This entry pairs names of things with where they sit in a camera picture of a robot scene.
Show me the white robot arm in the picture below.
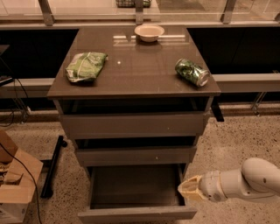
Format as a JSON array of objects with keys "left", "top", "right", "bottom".
[{"left": 178, "top": 157, "right": 280, "bottom": 203}]

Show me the grey drawer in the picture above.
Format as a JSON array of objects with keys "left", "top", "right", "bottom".
[
  {"left": 78, "top": 164, "right": 196, "bottom": 224},
  {"left": 76, "top": 136, "right": 197, "bottom": 166},
  {"left": 56, "top": 96, "right": 212, "bottom": 140}
]

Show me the cardboard box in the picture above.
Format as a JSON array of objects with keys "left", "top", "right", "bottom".
[{"left": 0, "top": 130, "right": 43, "bottom": 224}]

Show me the grey middle drawer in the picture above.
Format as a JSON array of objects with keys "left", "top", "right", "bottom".
[{"left": 76, "top": 136, "right": 197, "bottom": 166}]

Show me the black cable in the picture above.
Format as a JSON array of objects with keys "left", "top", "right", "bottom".
[{"left": 0, "top": 143, "right": 42, "bottom": 224}]

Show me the black stand leg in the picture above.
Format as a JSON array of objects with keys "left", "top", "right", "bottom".
[{"left": 40, "top": 136, "right": 67, "bottom": 199}]

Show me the green chip bag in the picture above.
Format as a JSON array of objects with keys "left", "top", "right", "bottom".
[{"left": 66, "top": 52, "right": 108, "bottom": 83}]

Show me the green soda can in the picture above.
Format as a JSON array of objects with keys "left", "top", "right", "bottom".
[{"left": 175, "top": 59, "right": 210, "bottom": 88}]

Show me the grey drawer cabinet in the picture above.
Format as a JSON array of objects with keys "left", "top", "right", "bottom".
[{"left": 46, "top": 25, "right": 221, "bottom": 182}]

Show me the white paper bowl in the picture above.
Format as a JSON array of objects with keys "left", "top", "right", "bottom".
[{"left": 134, "top": 24, "right": 165, "bottom": 43}]

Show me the grey bottom drawer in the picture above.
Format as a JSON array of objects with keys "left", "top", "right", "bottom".
[{"left": 78, "top": 164, "right": 196, "bottom": 224}]

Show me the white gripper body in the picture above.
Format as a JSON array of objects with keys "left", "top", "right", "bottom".
[{"left": 199, "top": 171, "right": 228, "bottom": 202}]

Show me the grey top drawer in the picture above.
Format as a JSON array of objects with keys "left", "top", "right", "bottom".
[{"left": 56, "top": 96, "right": 212, "bottom": 140}]

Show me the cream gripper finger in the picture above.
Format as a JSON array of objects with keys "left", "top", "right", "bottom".
[{"left": 178, "top": 175, "right": 206, "bottom": 201}]

